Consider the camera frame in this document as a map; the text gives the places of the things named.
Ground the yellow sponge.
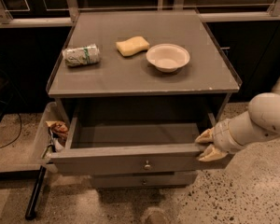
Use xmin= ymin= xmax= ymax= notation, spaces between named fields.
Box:
xmin=116 ymin=36 xmax=150 ymax=57

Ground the grey bottom drawer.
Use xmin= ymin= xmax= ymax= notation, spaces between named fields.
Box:
xmin=91 ymin=171 xmax=197 ymax=189

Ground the brown snack wrapper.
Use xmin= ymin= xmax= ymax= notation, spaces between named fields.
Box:
xmin=46 ymin=121 xmax=69 ymax=140

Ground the grey top drawer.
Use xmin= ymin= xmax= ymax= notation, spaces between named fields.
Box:
xmin=52 ymin=108 xmax=232 ymax=175

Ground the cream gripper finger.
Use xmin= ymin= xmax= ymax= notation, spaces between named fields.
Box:
xmin=195 ymin=129 xmax=214 ymax=144
xmin=198 ymin=145 xmax=228 ymax=162

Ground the clear plastic bin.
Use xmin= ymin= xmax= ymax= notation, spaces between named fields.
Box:
xmin=32 ymin=102 xmax=68 ymax=173

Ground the black metal leg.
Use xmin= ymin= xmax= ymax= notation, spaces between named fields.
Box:
xmin=25 ymin=166 xmax=47 ymax=220

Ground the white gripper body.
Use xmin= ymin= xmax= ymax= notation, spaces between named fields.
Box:
xmin=213 ymin=118 xmax=245 ymax=154

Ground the grey drawer cabinet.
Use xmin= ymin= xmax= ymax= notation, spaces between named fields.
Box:
xmin=46 ymin=10 xmax=243 ymax=189

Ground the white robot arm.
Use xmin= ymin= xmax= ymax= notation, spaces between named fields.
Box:
xmin=195 ymin=78 xmax=280 ymax=162

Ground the white paper bowl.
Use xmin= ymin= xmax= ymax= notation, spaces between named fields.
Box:
xmin=146 ymin=44 xmax=190 ymax=73

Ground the crushed green white can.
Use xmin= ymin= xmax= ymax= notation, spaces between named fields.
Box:
xmin=63 ymin=44 xmax=101 ymax=67

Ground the metal railing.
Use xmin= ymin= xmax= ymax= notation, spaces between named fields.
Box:
xmin=0 ymin=0 xmax=280 ymax=27

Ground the black cable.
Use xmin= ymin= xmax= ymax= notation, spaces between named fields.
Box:
xmin=0 ymin=110 xmax=23 ymax=152

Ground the grey drawer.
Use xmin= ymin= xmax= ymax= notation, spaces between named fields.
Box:
xmin=52 ymin=108 xmax=232 ymax=175
xmin=91 ymin=171 xmax=197 ymax=189

